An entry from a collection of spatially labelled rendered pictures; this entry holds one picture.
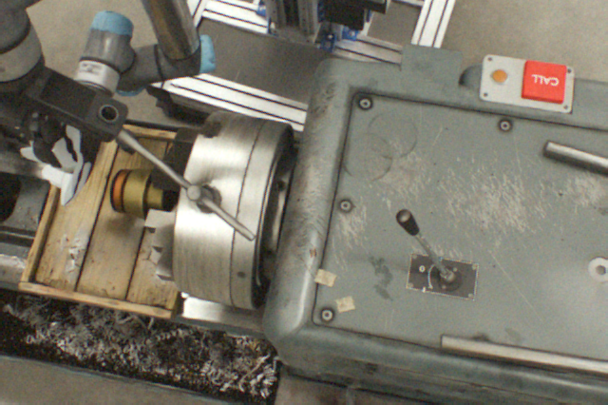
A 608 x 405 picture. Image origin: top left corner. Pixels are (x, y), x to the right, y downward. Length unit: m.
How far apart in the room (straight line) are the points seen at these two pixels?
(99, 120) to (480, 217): 0.53
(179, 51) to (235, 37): 0.99
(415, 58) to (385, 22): 1.25
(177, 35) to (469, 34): 1.48
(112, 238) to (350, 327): 0.62
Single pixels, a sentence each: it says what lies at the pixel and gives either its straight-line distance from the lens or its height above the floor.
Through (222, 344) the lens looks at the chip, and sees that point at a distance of 1.67.
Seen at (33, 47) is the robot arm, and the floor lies 1.58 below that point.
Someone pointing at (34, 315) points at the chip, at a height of 0.55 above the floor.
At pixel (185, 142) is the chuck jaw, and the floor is 1.20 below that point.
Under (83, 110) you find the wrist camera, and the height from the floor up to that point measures 1.50.
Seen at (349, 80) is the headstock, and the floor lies 1.26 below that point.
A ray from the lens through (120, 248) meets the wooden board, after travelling 1.45.
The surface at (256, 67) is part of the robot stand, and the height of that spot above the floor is 0.21.
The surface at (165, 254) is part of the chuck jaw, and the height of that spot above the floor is 1.10.
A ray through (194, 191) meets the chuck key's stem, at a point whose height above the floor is 1.32.
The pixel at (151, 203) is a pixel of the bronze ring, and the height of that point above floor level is 1.10.
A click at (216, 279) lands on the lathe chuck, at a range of 1.11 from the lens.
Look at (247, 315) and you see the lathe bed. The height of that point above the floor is 0.86.
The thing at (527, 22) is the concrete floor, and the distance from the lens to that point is 2.69.
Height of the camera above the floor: 2.24
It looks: 70 degrees down
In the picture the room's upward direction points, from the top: 7 degrees counter-clockwise
